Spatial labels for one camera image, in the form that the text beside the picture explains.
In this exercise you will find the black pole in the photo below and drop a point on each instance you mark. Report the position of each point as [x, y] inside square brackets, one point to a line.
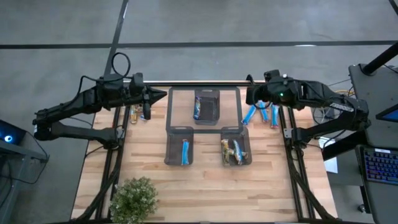
[381, 59]

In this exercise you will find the black caster wheel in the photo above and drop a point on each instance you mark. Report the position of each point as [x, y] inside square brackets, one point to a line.
[361, 208]

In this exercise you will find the black computer blue light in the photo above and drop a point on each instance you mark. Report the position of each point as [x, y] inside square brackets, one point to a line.
[12, 132]

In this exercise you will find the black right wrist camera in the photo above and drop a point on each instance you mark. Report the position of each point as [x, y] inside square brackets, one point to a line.
[271, 74]

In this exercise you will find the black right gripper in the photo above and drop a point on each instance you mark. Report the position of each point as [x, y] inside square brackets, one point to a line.
[276, 91]

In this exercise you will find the white paper sheet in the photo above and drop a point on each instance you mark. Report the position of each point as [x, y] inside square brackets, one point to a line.
[331, 165]

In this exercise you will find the black cart strut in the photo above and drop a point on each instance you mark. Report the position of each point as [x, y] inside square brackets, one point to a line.
[342, 146]

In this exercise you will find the grey translucent plastic bin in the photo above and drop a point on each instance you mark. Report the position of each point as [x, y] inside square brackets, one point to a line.
[236, 132]
[211, 109]
[174, 147]

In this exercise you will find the black aluminium rig frame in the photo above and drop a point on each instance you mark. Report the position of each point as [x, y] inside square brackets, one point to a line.
[202, 84]

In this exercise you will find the snack bars pile left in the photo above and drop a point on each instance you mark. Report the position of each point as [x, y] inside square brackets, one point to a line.
[134, 115]

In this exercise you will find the backlit laptop keyboard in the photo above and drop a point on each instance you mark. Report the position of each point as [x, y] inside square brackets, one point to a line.
[381, 166]

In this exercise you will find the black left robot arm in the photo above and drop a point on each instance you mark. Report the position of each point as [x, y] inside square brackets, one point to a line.
[71, 104]

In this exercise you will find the gold granola bar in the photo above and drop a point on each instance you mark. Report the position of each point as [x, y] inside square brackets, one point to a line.
[225, 149]

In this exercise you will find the green potted plant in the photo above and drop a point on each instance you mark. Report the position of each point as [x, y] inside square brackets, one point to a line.
[133, 200]

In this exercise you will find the blue granola bar pink ends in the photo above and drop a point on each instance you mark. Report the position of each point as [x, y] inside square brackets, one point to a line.
[275, 116]
[185, 152]
[265, 115]

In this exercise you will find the grey equipment cart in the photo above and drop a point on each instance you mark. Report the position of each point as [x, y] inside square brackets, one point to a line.
[373, 93]

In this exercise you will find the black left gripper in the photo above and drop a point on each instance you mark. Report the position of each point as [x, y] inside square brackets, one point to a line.
[136, 97]

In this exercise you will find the grey side table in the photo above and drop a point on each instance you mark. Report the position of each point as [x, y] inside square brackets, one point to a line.
[18, 161]

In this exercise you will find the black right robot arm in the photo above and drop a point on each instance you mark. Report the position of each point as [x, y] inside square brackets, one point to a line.
[329, 127]

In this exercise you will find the black tablet blue screen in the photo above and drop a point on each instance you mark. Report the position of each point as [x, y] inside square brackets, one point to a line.
[390, 115]

